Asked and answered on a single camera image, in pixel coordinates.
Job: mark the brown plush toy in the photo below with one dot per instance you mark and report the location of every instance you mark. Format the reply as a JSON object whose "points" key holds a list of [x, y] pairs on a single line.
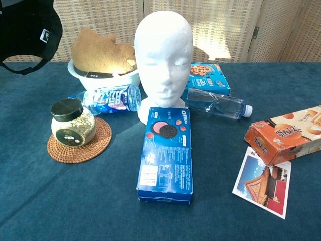
{"points": [[100, 52]]}

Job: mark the blue chocolate chip cookie box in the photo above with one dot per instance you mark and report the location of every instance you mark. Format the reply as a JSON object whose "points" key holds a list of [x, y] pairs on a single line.
{"points": [[210, 77]]}

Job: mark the woven folding screen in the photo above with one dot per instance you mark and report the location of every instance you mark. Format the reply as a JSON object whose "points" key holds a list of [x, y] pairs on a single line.
{"points": [[225, 25]]}

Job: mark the black snack packet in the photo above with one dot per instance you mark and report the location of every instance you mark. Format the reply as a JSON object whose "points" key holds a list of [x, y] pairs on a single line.
{"points": [[94, 74]]}

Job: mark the blue labelled drink bottle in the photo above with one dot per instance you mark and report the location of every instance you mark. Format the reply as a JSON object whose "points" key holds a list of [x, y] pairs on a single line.
{"points": [[107, 100]]}

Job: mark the woven rattan coaster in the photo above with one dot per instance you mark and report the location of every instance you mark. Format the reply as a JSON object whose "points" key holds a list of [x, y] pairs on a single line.
{"points": [[100, 146]]}

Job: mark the blue Oreo box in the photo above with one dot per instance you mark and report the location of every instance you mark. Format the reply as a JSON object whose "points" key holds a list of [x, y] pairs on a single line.
{"points": [[165, 155]]}

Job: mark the white foam mannequin head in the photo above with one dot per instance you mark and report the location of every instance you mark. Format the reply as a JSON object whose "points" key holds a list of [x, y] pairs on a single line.
{"points": [[163, 50]]}

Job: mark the orange wafer roll box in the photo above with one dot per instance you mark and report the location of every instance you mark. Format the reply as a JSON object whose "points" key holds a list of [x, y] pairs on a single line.
{"points": [[276, 140]]}

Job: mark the black baseball cap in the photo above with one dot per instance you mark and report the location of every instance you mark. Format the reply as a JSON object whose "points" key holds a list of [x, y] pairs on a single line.
{"points": [[25, 32]]}

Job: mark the pale round bowl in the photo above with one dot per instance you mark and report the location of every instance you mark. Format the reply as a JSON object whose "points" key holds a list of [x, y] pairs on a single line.
{"points": [[105, 81]]}

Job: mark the palace roof postcard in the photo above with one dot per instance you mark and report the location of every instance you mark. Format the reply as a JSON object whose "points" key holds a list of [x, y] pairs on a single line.
{"points": [[263, 190]]}

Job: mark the glass jar with black lid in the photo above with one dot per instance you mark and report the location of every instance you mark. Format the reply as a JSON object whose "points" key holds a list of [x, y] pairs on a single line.
{"points": [[72, 125]]}

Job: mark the clear empty water bottle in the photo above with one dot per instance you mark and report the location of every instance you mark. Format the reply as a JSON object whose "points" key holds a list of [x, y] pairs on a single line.
{"points": [[220, 105]]}

